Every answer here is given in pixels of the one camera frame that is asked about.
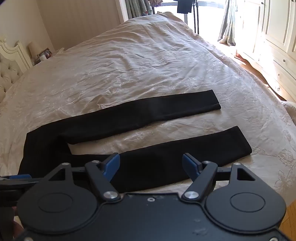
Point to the cream panelled wardrobe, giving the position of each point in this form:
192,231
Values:
272,39

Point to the cream embroidered bedspread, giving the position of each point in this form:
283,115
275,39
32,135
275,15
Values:
138,60

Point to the black tripod stand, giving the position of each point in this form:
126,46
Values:
196,19

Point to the cream tufted headboard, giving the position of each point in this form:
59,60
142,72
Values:
10,67

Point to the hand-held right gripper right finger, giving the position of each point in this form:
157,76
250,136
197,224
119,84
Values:
189,165

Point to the grey floral curtain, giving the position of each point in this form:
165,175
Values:
227,23
138,9

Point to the black pants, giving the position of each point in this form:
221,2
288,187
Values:
138,111

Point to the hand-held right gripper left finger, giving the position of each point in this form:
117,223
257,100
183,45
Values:
111,165

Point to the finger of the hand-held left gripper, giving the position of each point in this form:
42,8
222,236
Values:
19,177

